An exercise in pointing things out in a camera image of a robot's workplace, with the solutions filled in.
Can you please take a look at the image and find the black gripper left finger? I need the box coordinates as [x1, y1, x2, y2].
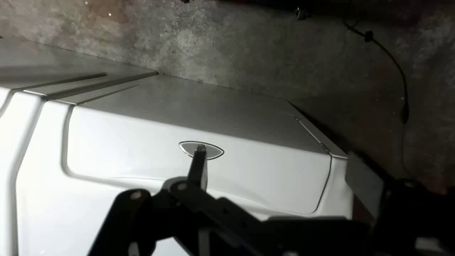
[87, 143, 268, 256]

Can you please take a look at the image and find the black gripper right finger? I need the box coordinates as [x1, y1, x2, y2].
[346, 152, 455, 256]

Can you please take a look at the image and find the white top-load washing machine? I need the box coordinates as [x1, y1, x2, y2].
[13, 69, 356, 256]

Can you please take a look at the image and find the white dryer machine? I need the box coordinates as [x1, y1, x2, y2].
[0, 35, 144, 256]

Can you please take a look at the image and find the thin black floor cable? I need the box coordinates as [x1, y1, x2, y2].
[342, 18, 413, 182]

